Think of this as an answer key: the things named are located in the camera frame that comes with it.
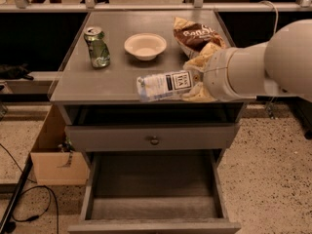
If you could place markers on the cardboard box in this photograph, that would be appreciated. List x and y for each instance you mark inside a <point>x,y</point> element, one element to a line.
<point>54,163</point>

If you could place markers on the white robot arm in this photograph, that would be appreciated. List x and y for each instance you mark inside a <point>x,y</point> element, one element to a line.
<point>280,67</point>

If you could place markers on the round metal drawer knob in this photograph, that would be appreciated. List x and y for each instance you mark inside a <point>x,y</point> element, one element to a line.
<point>154,140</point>

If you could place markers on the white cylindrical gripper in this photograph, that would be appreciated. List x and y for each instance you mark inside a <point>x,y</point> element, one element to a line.
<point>214,76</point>

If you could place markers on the white paper bowl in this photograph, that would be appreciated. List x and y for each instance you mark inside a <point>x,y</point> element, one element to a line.
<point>145,46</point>

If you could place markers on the grey wooden drawer cabinet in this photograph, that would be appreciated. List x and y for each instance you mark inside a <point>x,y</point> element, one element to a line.
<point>108,97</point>

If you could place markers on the open grey middle drawer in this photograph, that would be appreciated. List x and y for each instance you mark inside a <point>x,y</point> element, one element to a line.
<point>154,192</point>

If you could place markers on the blue labelled plastic bottle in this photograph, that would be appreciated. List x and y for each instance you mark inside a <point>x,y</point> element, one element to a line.
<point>169,85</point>

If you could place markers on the closed grey top drawer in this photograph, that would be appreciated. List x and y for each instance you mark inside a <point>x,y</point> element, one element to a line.
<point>135,138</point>

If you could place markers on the black object on ledge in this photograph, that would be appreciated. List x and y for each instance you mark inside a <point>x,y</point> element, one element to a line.
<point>11,72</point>

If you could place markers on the crushed green soda can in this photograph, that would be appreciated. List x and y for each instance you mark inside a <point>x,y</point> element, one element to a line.
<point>98,50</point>

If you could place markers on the brown yellow chip bag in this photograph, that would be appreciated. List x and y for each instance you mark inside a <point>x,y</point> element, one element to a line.
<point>193,36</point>

